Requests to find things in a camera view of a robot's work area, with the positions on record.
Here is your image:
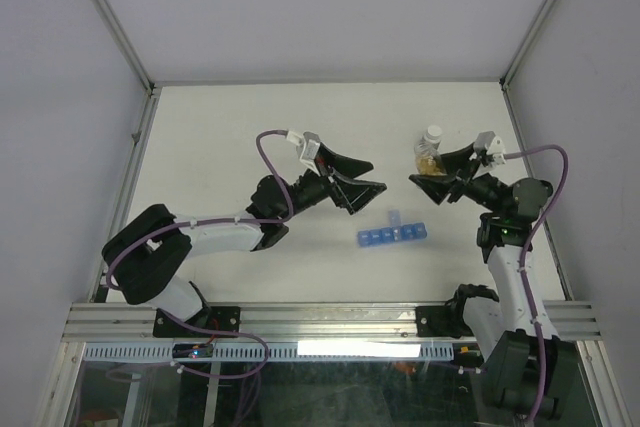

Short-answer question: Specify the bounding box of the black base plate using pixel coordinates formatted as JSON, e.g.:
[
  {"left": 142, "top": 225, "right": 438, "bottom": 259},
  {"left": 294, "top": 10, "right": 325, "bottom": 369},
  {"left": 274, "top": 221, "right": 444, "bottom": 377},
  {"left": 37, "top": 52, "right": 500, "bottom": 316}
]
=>
[
  {"left": 153, "top": 305, "right": 241, "bottom": 339},
  {"left": 415, "top": 305, "right": 473, "bottom": 339}
]

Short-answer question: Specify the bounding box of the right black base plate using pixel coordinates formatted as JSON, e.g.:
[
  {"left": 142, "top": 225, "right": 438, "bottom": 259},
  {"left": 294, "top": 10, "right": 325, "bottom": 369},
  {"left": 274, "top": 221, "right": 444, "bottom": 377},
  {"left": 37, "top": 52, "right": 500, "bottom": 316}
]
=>
[{"left": 415, "top": 305, "right": 473, "bottom": 339}]

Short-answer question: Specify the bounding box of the right aluminium frame post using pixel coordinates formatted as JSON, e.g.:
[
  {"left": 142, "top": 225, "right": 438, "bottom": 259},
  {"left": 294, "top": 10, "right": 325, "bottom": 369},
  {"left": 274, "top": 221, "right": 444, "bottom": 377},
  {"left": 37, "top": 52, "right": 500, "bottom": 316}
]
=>
[{"left": 499, "top": 0, "right": 558, "bottom": 89}]

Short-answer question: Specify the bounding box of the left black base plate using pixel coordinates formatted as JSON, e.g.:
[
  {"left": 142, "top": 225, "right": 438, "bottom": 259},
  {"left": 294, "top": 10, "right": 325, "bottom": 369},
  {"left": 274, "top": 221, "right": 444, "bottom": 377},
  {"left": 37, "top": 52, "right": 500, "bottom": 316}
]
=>
[{"left": 153, "top": 305, "right": 241, "bottom": 339}]

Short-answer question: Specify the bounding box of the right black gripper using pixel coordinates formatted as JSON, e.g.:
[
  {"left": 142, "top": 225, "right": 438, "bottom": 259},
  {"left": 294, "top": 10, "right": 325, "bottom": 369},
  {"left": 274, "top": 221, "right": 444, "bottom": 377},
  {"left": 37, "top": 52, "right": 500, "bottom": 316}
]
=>
[{"left": 409, "top": 141, "right": 507, "bottom": 217}]

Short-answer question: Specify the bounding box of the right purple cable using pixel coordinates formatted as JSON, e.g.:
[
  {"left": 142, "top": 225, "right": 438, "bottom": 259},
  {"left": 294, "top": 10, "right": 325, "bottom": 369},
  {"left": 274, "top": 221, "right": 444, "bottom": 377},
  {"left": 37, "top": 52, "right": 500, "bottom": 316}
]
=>
[{"left": 502, "top": 144, "right": 571, "bottom": 423}]

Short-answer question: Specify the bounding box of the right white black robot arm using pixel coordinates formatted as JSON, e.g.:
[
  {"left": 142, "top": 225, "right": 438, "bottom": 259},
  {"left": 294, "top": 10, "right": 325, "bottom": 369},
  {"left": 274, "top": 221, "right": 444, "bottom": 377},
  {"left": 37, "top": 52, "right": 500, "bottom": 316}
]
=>
[{"left": 409, "top": 132, "right": 578, "bottom": 423}]

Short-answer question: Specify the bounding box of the left aluminium frame post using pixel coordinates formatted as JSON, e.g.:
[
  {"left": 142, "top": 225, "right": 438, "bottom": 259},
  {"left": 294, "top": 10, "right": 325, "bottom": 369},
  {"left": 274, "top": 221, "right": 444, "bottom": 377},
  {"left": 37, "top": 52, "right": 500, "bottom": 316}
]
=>
[{"left": 91, "top": 0, "right": 155, "bottom": 94}]

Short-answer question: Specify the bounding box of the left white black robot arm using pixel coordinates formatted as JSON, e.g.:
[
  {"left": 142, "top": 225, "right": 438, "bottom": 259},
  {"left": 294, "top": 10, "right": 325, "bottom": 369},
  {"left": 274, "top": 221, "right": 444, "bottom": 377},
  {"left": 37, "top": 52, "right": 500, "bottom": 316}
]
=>
[{"left": 101, "top": 145, "right": 387, "bottom": 336}]

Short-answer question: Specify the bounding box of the clear capsule bottle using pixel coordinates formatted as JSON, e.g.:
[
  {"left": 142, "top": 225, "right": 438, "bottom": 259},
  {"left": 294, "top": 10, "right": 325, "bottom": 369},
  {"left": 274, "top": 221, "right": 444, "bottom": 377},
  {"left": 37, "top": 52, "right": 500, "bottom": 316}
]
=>
[{"left": 414, "top": 138, "right": 446, "bottom": 176}]

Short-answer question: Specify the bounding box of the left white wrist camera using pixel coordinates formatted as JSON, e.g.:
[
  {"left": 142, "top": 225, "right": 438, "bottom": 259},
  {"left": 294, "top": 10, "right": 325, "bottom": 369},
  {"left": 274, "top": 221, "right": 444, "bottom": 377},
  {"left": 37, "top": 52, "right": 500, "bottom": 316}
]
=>
[{"left": 286, "top": 130, "right": 322, "bottom": 171}]

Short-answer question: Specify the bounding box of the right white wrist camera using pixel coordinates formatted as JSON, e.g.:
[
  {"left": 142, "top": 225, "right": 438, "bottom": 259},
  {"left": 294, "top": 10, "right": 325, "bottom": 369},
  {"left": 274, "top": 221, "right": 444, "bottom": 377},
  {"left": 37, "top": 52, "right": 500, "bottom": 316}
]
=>
[{"left": 473, "top": 131, "right": 506, "bottom": 168}]

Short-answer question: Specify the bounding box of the aluminium mounting rail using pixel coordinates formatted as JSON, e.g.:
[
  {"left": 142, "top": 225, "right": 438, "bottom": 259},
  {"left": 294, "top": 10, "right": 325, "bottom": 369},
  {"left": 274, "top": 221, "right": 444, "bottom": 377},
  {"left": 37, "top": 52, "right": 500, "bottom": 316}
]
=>
[{"left": 62, "top": 300, "right": 599, "bottom": 343}]

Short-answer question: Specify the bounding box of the grey slotted cable duct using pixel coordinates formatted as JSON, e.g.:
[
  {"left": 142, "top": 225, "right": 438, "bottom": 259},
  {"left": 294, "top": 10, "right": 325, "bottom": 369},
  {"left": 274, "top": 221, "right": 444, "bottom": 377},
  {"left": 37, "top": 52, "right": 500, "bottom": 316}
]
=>
[{"left": 84, "top": 341, "right": 454, "bottom": 363}]

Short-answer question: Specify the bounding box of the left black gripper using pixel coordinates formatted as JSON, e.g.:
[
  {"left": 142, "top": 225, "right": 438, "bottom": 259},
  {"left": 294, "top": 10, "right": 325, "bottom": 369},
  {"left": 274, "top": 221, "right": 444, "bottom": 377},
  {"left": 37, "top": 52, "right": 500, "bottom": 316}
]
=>
[{"left": 277, "top": 143, "right": 385, "bottom": 221}]

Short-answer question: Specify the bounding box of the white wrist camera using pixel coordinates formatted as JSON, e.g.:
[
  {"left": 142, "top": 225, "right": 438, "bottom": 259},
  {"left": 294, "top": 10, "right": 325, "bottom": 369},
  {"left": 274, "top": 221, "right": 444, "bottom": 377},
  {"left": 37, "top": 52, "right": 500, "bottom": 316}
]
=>
[
  {"left": 286, "top": 130, "right": 322, "bottom": 171},
  {"left": 473, "top": 131, "right": 506, "bottom": 168}
]

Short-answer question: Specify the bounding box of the purple cable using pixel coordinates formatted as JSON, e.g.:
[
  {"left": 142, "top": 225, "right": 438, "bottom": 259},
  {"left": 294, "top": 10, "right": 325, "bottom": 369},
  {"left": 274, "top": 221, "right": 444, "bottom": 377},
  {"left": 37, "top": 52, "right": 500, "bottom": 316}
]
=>
[
  {"left": 502, "top": 144, "right": 571, "bottom": 423},
  {"left": 107, "top": 128, "right": 304, "bottom": 333}
]

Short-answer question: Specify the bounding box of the blue weekly pill organizer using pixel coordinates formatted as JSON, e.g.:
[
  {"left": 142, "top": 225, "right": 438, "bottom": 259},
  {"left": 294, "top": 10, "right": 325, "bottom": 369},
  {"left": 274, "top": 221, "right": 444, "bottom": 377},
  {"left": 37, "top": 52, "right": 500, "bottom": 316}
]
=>
[{"left": 356, "top": 209, "right": 428, "bottom": 248}]

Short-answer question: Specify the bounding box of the aluminium frame post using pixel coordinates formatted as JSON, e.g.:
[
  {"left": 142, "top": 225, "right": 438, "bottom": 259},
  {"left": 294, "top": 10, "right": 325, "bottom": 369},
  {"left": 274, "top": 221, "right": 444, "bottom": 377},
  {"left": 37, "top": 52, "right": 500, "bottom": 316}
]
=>
[
  {"left": 499, "top": 0, "right": 558, "bottom": 89},
  {"left": 91, "top": 0, "right": 155, "bottom": 94}
]

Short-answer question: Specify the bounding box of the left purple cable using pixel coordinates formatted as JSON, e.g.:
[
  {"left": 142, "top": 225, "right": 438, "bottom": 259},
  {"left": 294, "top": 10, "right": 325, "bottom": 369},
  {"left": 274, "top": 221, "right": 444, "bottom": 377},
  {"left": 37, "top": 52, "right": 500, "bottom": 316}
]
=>
[{"left": 107, "top": 128, "right": 304, "bottom": 333}]

